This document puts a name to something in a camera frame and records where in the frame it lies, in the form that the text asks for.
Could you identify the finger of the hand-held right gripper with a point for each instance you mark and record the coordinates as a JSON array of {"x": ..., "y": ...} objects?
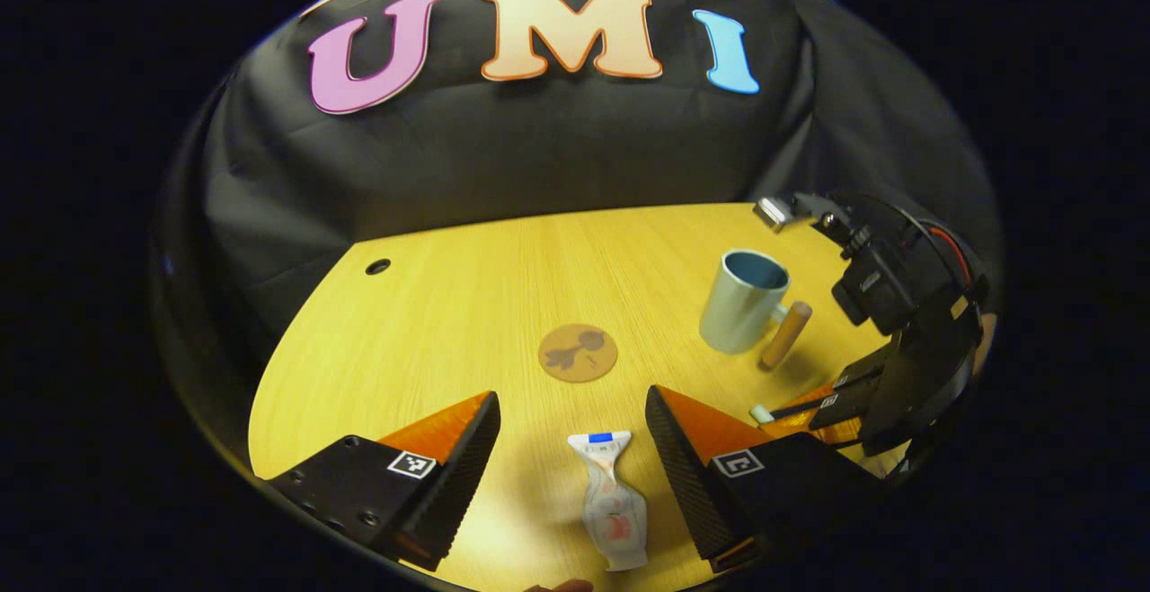
[
  {"x": 849, "y": 412},
  {"x": 867, "y": 375}
]

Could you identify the white toothpaste tube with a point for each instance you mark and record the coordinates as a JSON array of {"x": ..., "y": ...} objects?
[{"x": 611, "y": 511}]

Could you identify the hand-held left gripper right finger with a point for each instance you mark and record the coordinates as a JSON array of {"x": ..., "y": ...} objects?
[{"x": 683, "y": 471}]

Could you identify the wooden desktop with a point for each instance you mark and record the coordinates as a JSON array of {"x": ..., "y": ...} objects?
[{"x": 467, "y": 322}]

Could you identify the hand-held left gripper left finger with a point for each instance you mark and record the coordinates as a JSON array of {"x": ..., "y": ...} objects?
[{"x": 467, "y": 471}]

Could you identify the round brown coaster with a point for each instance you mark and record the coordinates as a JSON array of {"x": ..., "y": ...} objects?
[{"x": 578, "y": 352}]

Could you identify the black backdrop cloth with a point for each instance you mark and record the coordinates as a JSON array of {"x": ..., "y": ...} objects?
[{"x": 503, "y": 161}]

